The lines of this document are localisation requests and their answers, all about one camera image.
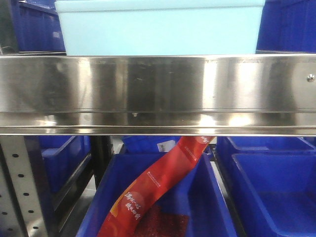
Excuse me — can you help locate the dark blue bin rear centre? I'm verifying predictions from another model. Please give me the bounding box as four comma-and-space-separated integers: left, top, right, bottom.
120, 135, 181, 154

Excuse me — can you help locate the dark blue bin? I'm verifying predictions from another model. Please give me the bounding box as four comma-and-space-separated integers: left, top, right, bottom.
8, 0, 65, 51
39, 135, 90, 193
216, 136, 316, 170
257, 0, 316, 53
77, 154, 237, 237
120, 135, 181, 154
231, 154, 316, 237

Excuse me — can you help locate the dark blue bin rear right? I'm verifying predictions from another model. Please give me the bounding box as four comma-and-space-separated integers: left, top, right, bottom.
216, 136, 316, 170

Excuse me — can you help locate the dark blue bin lower centre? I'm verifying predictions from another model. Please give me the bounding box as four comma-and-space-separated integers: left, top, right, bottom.
77, 154, 237, 237

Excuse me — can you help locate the dark blue bin far left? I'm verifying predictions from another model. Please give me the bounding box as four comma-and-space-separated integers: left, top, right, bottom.
39, 135, 90, 193

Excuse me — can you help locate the red snack package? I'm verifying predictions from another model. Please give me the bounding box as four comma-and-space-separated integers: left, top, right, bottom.
97, 136, 214, 237

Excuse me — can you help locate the dark blue bin lower right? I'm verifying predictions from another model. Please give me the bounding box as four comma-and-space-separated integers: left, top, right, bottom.
231, 154, 316, 237

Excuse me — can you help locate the dark blue bin upper left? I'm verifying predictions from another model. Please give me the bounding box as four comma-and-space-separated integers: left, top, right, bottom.
8, 0, 65, 51

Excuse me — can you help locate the dark blue bin upper right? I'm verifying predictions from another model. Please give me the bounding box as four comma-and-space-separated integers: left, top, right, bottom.
257, 0, 316, 53

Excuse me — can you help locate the perforated steel upright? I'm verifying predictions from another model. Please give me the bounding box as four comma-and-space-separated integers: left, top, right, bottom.
0, 135, 59, 237

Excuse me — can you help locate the right shelf steel rail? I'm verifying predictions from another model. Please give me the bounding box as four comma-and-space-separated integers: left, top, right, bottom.
0, 54, 316, 136

